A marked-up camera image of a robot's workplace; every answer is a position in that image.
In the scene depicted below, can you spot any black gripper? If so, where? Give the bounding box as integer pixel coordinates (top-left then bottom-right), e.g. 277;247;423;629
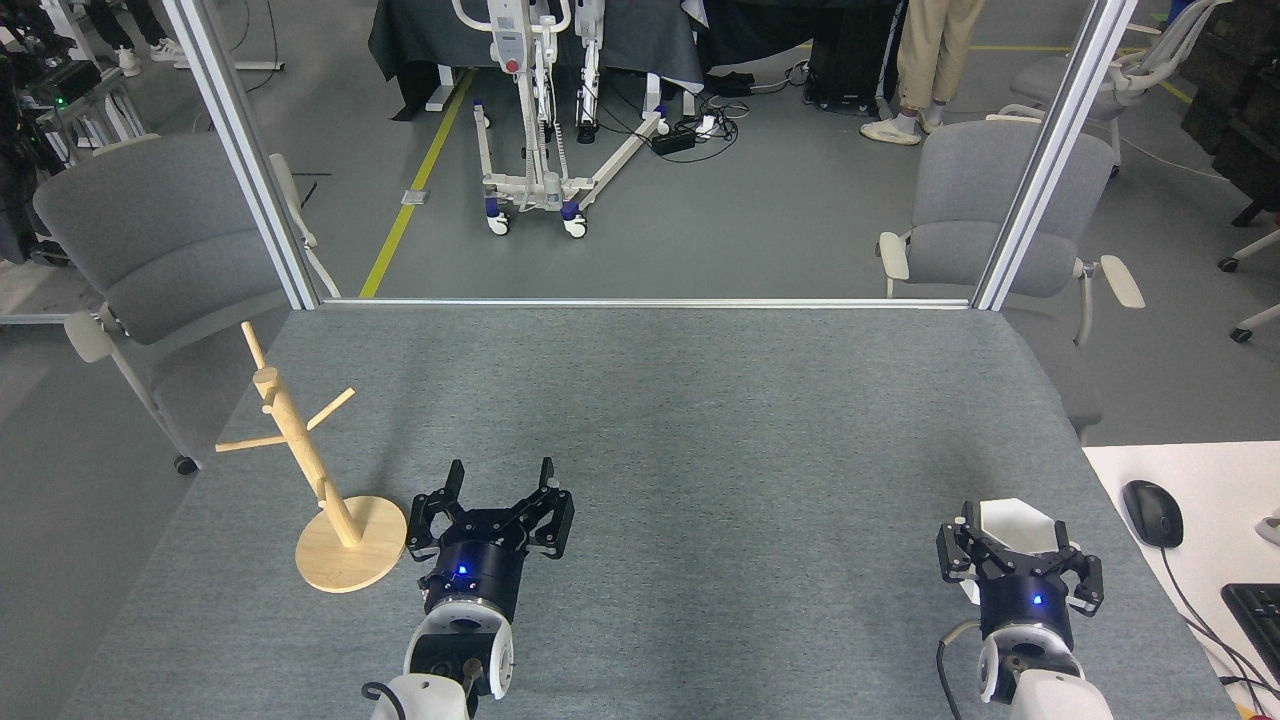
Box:
405;457;577;622
936;502;1106;642

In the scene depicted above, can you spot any white faceted cup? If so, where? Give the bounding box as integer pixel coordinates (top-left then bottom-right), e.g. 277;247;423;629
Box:
958;497;1081;606

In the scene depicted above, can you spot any wooden cup rack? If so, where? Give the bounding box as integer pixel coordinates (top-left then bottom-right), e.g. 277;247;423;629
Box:
215;321;409;594

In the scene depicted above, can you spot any black storage unit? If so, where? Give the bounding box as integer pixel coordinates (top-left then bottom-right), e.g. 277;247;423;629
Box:
1180;0;1280;226

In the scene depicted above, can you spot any equipment rack with electronics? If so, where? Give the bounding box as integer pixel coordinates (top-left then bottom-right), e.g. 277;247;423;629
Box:
0;0;151;266

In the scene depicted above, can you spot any black computer mouse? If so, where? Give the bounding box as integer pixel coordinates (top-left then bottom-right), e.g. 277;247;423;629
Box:
1121;480;1185;549

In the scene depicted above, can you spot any white desk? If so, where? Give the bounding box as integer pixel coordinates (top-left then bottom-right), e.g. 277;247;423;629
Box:
1083;441;1280;720

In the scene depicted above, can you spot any black keyboard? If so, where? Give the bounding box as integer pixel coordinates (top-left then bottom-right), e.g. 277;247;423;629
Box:
1221;583;1280;683

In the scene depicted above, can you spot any silver aluminium crossbar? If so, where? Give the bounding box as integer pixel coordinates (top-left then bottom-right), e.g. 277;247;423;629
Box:
318;297;973;310

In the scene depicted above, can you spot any white office chair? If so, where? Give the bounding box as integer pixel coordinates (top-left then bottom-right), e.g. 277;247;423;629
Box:
998;0;1229;179
1218;228;1280;344

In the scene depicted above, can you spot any grey chair with beige armrests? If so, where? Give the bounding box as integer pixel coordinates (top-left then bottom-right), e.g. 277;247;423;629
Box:
878;118;1146;446
32;132;341;476

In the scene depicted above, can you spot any white stand on wheels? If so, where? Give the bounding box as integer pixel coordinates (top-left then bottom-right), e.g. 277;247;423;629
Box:
450;0;673;239

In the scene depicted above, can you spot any dark cloth covered table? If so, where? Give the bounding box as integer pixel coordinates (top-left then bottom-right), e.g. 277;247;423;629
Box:
368;0;706;121

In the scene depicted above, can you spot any standing person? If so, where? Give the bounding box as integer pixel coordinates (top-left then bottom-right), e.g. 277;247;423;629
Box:
860;0;986;147

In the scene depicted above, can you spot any black case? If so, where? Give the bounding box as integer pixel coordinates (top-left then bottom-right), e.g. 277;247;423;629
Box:
805;0;906;113

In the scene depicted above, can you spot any person with white shoes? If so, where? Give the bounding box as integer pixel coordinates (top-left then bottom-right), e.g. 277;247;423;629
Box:
80;0;186;79

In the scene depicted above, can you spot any black mouse cable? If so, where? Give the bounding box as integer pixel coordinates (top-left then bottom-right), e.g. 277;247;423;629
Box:
1160;545;1280;693

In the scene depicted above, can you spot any silver aluminium post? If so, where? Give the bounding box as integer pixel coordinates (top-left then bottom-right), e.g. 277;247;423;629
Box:
160;0;323;311
970;0;1141;311

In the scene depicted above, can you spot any black floor cable bundle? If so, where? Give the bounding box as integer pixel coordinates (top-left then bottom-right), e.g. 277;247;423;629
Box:
690;62;811;166

